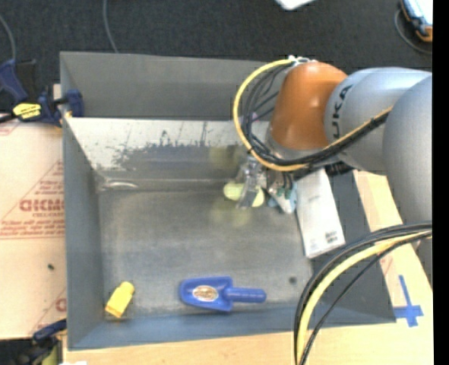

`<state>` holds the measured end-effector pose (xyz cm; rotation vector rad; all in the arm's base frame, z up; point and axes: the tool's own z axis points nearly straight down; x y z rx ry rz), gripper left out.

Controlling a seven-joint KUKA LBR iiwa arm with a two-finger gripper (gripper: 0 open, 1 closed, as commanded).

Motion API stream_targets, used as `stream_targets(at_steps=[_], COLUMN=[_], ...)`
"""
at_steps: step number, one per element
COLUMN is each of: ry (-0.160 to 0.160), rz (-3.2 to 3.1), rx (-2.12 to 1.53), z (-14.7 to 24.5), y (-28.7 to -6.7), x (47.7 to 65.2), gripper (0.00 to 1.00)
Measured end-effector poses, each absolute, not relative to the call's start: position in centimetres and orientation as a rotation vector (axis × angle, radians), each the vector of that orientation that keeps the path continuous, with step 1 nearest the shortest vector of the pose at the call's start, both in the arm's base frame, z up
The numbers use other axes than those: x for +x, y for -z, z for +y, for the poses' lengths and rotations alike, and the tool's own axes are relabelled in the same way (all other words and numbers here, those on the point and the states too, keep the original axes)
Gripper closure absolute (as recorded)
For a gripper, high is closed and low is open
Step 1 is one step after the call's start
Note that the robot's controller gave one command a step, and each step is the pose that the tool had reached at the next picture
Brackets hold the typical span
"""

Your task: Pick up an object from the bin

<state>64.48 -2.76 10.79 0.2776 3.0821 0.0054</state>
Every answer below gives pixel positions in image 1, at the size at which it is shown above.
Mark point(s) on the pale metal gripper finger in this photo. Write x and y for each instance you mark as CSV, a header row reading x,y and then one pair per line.
x,y
247,196

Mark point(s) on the blue plastic scoop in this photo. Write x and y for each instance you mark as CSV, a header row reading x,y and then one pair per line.
x,y
209,293

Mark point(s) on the pale yellow ball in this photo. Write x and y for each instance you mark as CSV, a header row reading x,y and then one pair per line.
x,y
231,191

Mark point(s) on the white box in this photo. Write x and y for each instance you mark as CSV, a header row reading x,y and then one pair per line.
x,y
319,215

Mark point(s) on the brown cardboard board red print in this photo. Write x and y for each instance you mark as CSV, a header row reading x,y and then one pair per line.
x,y
26,223

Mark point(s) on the grey metal bin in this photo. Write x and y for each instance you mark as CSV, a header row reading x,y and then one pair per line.
x,y
193,238

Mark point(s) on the yellow plastic block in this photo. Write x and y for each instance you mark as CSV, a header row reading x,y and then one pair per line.
x,y
119,299

